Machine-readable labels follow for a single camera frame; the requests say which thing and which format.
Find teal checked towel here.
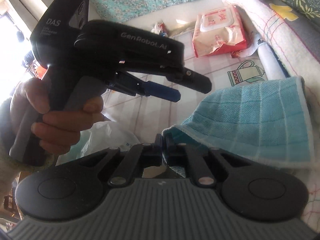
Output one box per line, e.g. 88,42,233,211
162,76,316,168

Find person's left hand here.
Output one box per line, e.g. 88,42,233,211
10,78,108,155

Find plaid printed bed sheet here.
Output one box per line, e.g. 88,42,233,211
100,17,320,221

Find white translucent plastic bag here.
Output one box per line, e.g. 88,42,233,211
56,121,140,165

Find red wet wipes pack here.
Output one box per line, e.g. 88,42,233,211
192,5,248,57

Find white plaid rolled blanket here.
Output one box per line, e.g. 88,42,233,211
223,0,319,111

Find butter bread package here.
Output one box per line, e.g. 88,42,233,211
1,179,21,223

